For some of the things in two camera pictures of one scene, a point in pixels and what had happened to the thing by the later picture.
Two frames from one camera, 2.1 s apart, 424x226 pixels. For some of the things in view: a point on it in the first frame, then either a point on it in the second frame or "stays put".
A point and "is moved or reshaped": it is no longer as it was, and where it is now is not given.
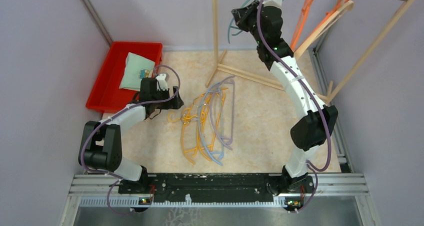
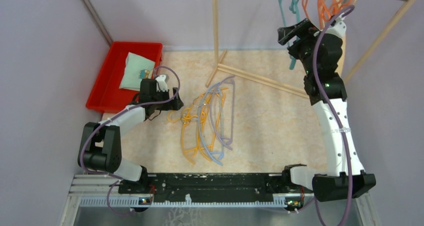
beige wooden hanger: [347, 6] is moved or reshaped
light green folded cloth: [136, 67] stays put
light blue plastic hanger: [210, 154] stays put
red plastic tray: [107, 96] stays put
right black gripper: [241, 15] to [305, 29]
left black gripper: [175, 103] stays put
